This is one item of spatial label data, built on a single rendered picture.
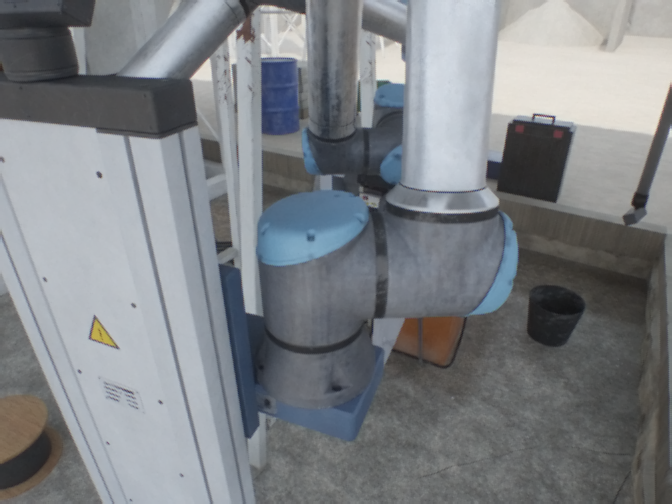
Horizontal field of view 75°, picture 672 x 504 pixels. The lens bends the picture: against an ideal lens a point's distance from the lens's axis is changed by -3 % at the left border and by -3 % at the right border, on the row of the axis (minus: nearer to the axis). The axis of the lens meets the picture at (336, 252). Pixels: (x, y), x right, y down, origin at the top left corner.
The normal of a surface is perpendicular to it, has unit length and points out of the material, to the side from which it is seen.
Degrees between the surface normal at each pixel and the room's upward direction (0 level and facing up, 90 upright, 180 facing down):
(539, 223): 90
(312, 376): 70
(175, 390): 90
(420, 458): 0
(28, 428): 0
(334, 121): 111
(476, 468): 0
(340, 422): 90
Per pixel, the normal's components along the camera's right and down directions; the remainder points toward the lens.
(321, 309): 0.13, 0.52
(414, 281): 0.04, 0.23
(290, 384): -0.29, 0.14
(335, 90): 0.07, 0.77
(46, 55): 0.64, 0.37
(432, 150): -0.47, 0.29
